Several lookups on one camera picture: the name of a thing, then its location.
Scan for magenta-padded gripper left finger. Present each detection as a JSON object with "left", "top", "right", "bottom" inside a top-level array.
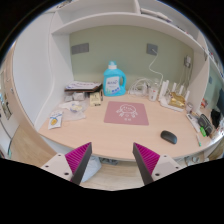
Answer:
[{"left": 40, "top": 141, "right": 93, "bottom": 186}]

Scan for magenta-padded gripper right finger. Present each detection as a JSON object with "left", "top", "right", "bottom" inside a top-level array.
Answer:
[{"left": 132, "top": 142, "right": 183, "bottom": 186}]

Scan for black computer mouse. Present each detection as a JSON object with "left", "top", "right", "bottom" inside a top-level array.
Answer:
[{"left": 160, "top": 130, "right": 178, "bottom": 145}]

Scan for pink printed mouse pad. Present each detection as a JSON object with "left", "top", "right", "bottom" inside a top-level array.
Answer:
[{"left": 103, "top": 100, "right": 150, "bottom": 127}]

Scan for white packet with yellow print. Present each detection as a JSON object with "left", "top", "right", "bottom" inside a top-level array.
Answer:
[{"left": 47, "top": 110, "right": 64, "bottom": 130}]

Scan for clear plastic bag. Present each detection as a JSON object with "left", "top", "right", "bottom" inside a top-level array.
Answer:
[{"left": 59, "top": 99, "right": 90, "bottom": 122}]

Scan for green-tipped white pen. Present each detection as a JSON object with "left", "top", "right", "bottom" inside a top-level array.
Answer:
[{"left": 195, "top": 133, "right": 203, "bottom": 148}]

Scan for white remote control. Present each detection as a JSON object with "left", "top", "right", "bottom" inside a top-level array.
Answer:
[{"left": 185, "top": 113, "right": 202, "bottom": 134}]

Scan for small beige box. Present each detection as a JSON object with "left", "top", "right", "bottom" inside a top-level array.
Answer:
[{"left": 89, "top": 91, "right": 103, "bottom": 108}]

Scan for small green packet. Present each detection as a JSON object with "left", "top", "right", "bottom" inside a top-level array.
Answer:
[{"left": 199, "top": 126, "right": 208, "bottom": 138}]

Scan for white router with antennas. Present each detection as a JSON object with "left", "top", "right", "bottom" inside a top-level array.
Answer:
[{"left": 158, "top": 79, "right": 191, "bottom": 113}]

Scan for gold foil bag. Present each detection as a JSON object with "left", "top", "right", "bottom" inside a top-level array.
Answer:
[{"left": 169, "top": 92, "right": 186, "bottom": 108}]

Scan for small white jar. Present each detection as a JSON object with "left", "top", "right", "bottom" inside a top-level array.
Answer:
[{"left": 185, "top": 102, "right": 194, "bottom": 114}]

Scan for stack of booklets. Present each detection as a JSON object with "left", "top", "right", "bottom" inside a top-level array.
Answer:
[{"left": 64, "top": 80, "right": 104, "bottom": 94}]

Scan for black bag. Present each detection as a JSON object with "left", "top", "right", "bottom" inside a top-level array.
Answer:
[{"left": 210, "top": 108, "right": 222, "bottom": 129}]

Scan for blue detergent bottle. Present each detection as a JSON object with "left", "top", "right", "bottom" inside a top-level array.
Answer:
[{"left": 102, "top": 60, "right": 128, "bottom": 98}]

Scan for black monitor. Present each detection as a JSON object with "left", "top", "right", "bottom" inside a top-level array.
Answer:
[{"left": 216, "top": 87, "right": 224, "bottom": 118}]

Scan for white shelf unit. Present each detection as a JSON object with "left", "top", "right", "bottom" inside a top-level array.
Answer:
[{"left": 49, "top": 0, "right": 214, "bottom": 58}]

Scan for white power strip with cables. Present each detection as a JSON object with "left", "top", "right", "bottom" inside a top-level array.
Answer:
[{"left": 127, "top": 78, "right": 153, "bottom": 98}]

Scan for white power cable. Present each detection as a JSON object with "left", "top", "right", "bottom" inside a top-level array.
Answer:
[{"left": 148, "top": 49, "right": 165, "bottom": 86}]

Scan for white wall charger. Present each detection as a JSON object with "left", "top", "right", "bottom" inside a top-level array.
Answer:
[{"left": 183, "top": 54, "right": 193, "bottom": 69}]

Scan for grey blank wall plate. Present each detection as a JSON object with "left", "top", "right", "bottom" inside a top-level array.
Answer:
[{"left": 70, "top": 42, "right": 90, "bottom": 56}]

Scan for grey wall socket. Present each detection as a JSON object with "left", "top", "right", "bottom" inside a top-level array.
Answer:
[{"left": 146, "top": 43, "right": 159, "bottom": 56}]

